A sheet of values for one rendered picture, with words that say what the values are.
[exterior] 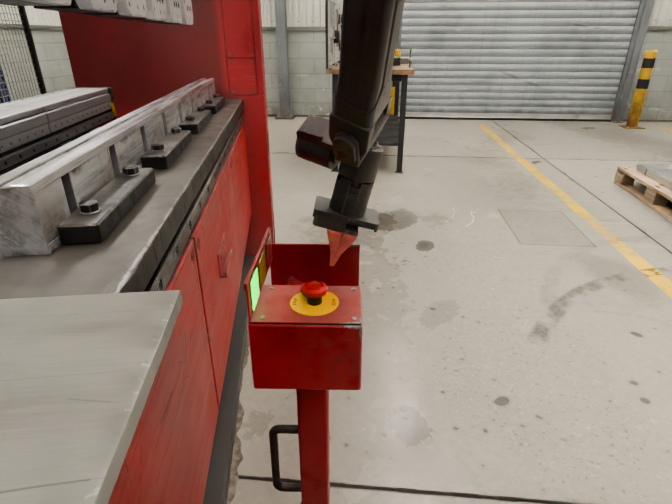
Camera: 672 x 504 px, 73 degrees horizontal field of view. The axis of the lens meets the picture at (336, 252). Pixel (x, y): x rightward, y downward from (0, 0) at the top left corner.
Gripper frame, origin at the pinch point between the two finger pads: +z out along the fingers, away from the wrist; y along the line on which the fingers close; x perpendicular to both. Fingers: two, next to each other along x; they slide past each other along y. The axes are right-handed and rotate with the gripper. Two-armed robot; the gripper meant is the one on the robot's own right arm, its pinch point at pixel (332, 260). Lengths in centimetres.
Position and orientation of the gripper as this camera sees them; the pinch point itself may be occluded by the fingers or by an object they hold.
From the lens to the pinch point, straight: 74.6
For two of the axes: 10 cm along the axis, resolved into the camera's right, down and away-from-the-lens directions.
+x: -0.3, 4.3, -9.0
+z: -2.5, 8.7, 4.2
